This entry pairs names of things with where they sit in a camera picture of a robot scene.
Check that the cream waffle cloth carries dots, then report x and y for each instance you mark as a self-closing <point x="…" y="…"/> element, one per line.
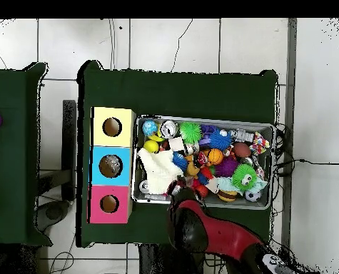
<point x="160" y="171"/>

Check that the crushed clear plastic bottle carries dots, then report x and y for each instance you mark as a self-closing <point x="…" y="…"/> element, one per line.
<point x="112" y="165"/>

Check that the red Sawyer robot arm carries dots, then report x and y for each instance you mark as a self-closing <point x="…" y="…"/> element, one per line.
<point x="223" y="237"/>

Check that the yellow ball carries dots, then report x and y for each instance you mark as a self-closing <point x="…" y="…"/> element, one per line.
<point x="151" y="146"/>

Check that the orange basketball toy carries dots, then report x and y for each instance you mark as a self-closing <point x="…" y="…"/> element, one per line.
<point x="215" y="156"/>

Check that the purple spiky ball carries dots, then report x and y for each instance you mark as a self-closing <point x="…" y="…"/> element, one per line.
<point x="226" y="167"/>

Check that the blue spiky ball with eye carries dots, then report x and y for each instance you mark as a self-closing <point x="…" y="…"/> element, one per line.
<point x="220" y="139"/>

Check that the blue globe ball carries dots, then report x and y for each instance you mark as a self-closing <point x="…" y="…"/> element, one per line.
<point x="149" y="127"/>

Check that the green spiky ball with eyes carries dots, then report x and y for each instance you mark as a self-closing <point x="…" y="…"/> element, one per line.
<point x="243" y="175"/>

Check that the brown football toy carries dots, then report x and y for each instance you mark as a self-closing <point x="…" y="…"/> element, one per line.
<point x="242" y="149"/>

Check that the dark green tablecloth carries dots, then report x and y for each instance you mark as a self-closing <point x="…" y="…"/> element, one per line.
<point x="186" y="94"/>

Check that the black panel on stand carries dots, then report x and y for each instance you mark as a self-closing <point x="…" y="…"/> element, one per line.
<point x="69" y="142"/>

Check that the side table under green cloth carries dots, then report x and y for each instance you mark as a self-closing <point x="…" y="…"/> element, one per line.
<point x="9" y="171"/>

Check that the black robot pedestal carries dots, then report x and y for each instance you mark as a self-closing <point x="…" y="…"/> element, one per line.
<point x="157" y="259"/>

